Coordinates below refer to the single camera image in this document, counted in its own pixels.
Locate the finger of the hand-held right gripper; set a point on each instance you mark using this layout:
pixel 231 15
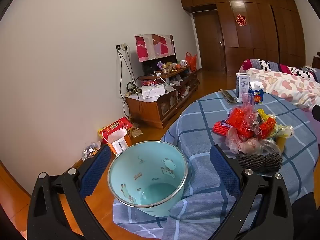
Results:
pixel 317 112

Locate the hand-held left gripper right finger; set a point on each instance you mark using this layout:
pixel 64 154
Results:
pixel 226 170

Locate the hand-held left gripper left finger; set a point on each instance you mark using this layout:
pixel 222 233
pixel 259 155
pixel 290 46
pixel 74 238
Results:
pixel 96 172

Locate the light blue enamel basin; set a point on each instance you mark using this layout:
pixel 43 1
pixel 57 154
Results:
pixel 150 165

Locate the purple plastic bag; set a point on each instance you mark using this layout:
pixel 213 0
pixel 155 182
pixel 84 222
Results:
pixel 259 122

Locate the clear bag of scraps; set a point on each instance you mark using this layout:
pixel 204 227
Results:
pixel 91 151

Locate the grey yarn bundle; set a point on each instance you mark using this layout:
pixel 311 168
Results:
pixel 260 161

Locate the white paper bag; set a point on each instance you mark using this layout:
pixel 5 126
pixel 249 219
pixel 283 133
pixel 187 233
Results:
pixel 118 142

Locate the pile of bagged snacks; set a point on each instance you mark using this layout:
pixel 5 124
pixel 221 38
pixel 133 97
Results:
pixel 283 130

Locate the orange red knitted cloth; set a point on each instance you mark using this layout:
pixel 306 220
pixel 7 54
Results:
pixel 221 128

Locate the red cardboard box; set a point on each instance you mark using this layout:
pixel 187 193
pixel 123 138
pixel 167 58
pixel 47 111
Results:
pixel 112 127

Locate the blue plaid tablecloth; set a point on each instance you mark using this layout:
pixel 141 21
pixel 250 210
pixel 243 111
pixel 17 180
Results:
pixel 200 120

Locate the cardboard scraps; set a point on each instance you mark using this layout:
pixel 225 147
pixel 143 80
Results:
pixel 136 132

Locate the blue drink carton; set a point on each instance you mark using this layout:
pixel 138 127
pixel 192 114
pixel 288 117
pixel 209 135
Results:
pixel 257 95

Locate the silver foil strip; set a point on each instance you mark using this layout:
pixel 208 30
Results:
pixel 228 96

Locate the white milk carton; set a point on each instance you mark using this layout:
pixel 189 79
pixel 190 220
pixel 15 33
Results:
pixel 242 87

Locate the wooden television cabinet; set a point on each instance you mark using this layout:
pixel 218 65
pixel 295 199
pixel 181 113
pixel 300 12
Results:
pixel 147 110

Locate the person's dark clothing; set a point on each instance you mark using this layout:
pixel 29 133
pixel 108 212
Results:
pixel 306 215

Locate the wooden wardrobe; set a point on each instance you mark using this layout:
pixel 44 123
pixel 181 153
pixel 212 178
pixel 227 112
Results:
pixel 265 30

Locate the white cardboard box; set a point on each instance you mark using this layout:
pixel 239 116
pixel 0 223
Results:
pixel 152 92

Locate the orange plastic bag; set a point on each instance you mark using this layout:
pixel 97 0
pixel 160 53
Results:
pixel 192 61

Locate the white printed mug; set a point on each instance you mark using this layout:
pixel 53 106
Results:
pixel 183 63

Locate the glass jar gold lid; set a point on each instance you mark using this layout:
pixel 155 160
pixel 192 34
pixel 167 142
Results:
pixel 165 69

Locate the black television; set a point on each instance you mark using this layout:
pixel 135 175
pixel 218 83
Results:
pixel 150 66

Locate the red paper decoration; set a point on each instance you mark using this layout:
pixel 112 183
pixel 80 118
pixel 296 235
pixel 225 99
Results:
pixel 241 20

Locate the purple artificial flower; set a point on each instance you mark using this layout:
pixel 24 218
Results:
pixel 159 64

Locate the dark wooden door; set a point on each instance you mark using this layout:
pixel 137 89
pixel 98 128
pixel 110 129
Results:
pixel 208 42

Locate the red pink television cover cloth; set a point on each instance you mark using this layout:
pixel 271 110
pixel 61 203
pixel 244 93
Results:
pixel 152 47

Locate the wall socket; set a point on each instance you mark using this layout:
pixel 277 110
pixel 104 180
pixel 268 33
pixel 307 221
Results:
pixel 121 47

